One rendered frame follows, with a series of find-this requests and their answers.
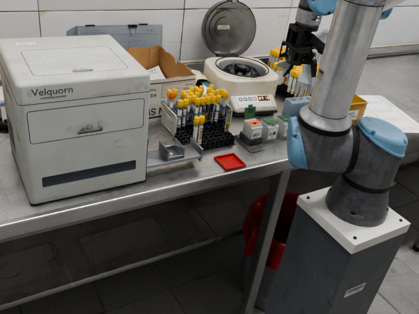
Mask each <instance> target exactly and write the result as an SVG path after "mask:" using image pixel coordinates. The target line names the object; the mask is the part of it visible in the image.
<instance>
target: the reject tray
mask: <svg viewBox="0 0 419 314"><path fill-rule="evenodd" d="M214 160H215V161H216V162H217V163H218V164H219V165H220V166H221V167H222V168H223V169H224V170H225V171H231V170H234V169H239V168H244V167H246V164H245V163H244V162H243V161H242V160H241V159H240V158H239V157H238V156H237V155H236V154H234V153H229V154H225V155H219V156H214Z"/></svg>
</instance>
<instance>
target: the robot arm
mask: <svg viewBox="0 0 419 314"><path fill-rule="evenodd" d="M404 1H406V0H299V5H298V8H297V13H296V18H295V20H296V22H295V23H289V28H288V32H287V37H286V40H283V41H282V44H281V49H280V53H279V57H285V61H282V62H279V63H278V64H277V65H276V66H277V67H280V68H283V69H284V70H283V73H282V76H283V77H284V76H285V75H287V74H289V72H290V70H291V69H292V68H293V66H294V65H295V66H300V65H301V64H304V65H303V66H302V73H301V74H300V75H299V76H298V77H297V79H298V82H299V83H303V84H306V85H307V91H308V95H310V94H311V92H312V95H311V99H310V102H309V104H308V105H306V106H303V107H302V108H301V110H300V112H299V116H298V117H291V118H290V119H289V123H288V127H287V157H288V160H289V163H290V164H291V165H292V166H293V167H295V168H302V169H306V170H308V169H311V170H317V171H327V172H333V173H341V175H340V176H339V177H338V178H337V180H336V181H335V183H334V184H333V185H332V186H331V187H330V188H329V190H328V192H327V195H326V197H325V203H326V206H327V207H328V209H329V210H330V212H331V213H332V214H334V215H335V216H337V217H338V218H339V219H341V220H343V221H345V222H348V223H349V224H353V225H355V226H360V227H375V226H379V225H380V224H383V223H384V221H385V220H386V218H387V215H388V211H389V206H388V200H389V190H390V187H391V185H392V183H393V180H394V177H395V175H396V173H397V170H398V167H399V165H400V163H401V161H402V158H404V156H405V150H406V148H407V144H408V139H407V136H406V135H405V134H404V132H403V131H402V130H401V129H399V128H398V127H396V126H395V125H393V124H391V123H389V122H387V121H385V120H381V119H379V118H375V117H362V118H360V119H359V120H358V121H357V124H356V125H353V124H352V120H351V118H350V117H349V115H348V112H349V109H350V106H351V103H352V100H353V97H354V94H355V91H356V89H357V85H358V83H359V80H360V76H361V74H362V71H363V68H364V65H365V61H366V59H367V56H368V53H369V50H370V47H371V45H372V41H373V38H374V35H375V32H376V30H377V26H378V23H379V20H384V19H386V18H388V17H389V15H390V14H391V13H392V10H393V7H394V6H396V5H398V4H400V3H402V2H404ZM330 14H334V15H333V18H332V22H331V25H330V29H329V33H328V36H327V40H326V43H323V42H322V41H321V40H320V39H319V38H318V37H317V36H315V35H314V34H313V33H312V32H317V31H318V29H319V25H320V22H321V20H322V16H328V15H330ZM283 45H286V51H285V52H283V54H282V53H281V51H282V46H283ZM315 49H316V50H317V52H318V53H320V55H322V58H321V61H320V65H319V69H318V72H317V59H316V56H315ZM307 64H308V65H307ZM316 73H317V76H316ZM315 77H316V78H315ZM313 86H314V88H313ZM312 89H313V90H312Z"/></svg>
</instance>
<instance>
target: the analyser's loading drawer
mask: <svg viewBox="0 0 419 314"><path fill-rule="evenodd" d="M203 150H204V149H203V148H202V147H201V146H200V145H199V144H198V143H197V142H196V141H195V140H194V139H193V138H191V139H190V144H187V145H182V144H181V143H180V142H179V141H178V140H177V139H176V138H175V142H174V145H168V146H164V145H163V143H162V142H161V141H159V149H158V150H154V151H148V154H147V169H152V168H157V167H161V166H167V165H170V164H176V163H182V162H185V161H191V160H194V159H198V160H199V161H200V162H201V161H202V159H203ZM170 153H173V154H172V155H170Z"/></svg>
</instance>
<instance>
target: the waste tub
mask: <svg viewBox="0 0 419 314"><path fill-rule="evenodd" d="M367 104H368V101H366V100H364V99H363V98H361V97H359V96H358V95H356V94H354V97H353V100H352V103H351V106H350V109H349V112H348V115H349V117H350V118H351V120H352V124H353V125H356V124H357V121H358V120H359V119H360V118H362V117H363V115H364V112H365V109H366V107H367Z"/></svg>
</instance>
